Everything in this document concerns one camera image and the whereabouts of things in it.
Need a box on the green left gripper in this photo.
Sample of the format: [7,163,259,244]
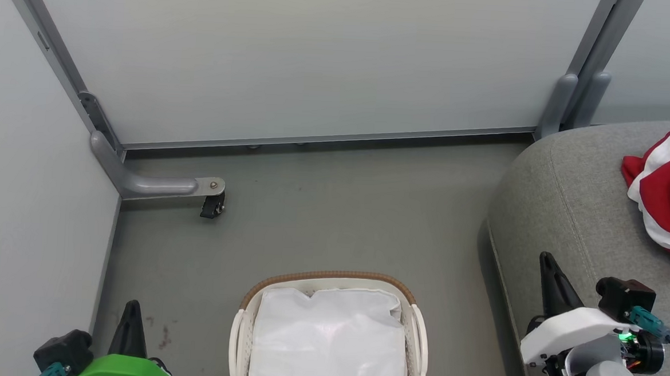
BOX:
[70,296,183,376]

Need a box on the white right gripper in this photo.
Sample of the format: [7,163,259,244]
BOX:
[519,251,634,374]

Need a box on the white basket liner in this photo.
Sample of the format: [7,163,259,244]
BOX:
[247,282,414,376]

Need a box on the white laundry basket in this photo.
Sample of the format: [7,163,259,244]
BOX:
[228,265,433,376]

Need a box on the grey fabric sofa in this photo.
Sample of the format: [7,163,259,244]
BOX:
[477,110,670,376]

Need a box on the black caster wheel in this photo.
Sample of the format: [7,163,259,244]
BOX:
[199,192,227,220]

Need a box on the grey partition foot bracket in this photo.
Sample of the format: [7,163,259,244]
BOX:
[87,130,228,201]

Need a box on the grey double partition post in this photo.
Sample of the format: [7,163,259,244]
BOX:
[533,0,647,147]

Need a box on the grey partition bottom rail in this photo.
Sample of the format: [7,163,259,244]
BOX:
[120,105,537,172]

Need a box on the grey partition corner post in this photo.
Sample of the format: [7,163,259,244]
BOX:
[0,0,134,158]

